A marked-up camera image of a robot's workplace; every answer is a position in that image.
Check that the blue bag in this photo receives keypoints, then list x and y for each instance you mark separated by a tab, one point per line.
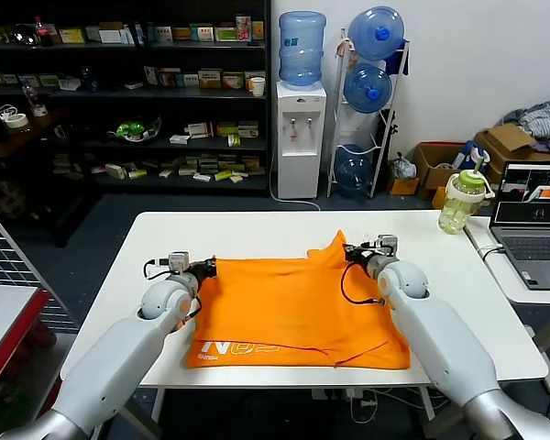
466	155

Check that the white tape roll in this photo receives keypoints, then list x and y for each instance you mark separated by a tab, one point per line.
17	121

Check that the cola bottle red cap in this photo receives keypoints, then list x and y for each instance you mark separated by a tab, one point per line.
43	33

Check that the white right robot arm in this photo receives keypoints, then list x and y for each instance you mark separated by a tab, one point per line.
440	339

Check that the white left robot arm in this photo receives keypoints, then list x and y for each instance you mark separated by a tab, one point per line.
119	357

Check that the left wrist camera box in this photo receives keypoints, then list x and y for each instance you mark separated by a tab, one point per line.
179	263

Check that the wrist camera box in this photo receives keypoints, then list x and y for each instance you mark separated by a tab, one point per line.
179	263
384	245

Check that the open cardboard box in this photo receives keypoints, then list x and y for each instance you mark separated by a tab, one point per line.
433	168

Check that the white paper cup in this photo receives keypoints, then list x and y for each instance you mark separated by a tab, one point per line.
257	86

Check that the small yellow cardboard box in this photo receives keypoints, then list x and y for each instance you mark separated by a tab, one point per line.
403	186

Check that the white power strip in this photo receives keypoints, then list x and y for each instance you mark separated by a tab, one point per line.
348	394

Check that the brown wooden desk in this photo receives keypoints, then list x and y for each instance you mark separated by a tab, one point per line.
23	141

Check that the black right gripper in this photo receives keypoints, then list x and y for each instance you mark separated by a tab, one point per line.
358	256

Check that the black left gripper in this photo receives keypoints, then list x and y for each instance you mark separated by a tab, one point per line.
204	269

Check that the grey laptop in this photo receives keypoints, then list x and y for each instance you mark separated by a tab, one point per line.
531	243

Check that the black stand beside rack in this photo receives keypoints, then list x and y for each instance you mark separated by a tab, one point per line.
387	129

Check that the green fruit in bowl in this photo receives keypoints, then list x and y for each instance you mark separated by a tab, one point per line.
133	129

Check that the red edged white cart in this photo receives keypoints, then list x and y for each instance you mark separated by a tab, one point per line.
4	330

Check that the green lidded drink bottle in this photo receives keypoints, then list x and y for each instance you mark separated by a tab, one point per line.
458	201

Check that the pile of grey clothes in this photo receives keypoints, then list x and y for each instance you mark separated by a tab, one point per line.
541	120

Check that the clear plastic bottle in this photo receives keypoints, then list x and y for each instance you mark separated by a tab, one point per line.
33	100

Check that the pink medicine box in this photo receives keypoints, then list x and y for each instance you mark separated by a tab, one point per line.
243	29

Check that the orange t-shirt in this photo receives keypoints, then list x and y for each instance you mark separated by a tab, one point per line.
293	311

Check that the black shelving unit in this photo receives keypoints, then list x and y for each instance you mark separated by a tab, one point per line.
119	101

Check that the blue water jug lying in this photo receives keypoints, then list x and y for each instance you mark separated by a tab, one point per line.
366	88
353	170
376	33

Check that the white water dispenser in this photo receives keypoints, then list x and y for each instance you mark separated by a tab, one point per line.
300	146

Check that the large closed cardboard box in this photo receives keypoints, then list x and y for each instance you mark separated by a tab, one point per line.
509	141

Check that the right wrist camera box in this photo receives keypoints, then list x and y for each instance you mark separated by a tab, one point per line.
384	245

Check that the upright blue water jug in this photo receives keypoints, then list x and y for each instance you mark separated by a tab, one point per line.
301	49

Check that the grey plastic bag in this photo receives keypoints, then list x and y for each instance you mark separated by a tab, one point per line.
403	168

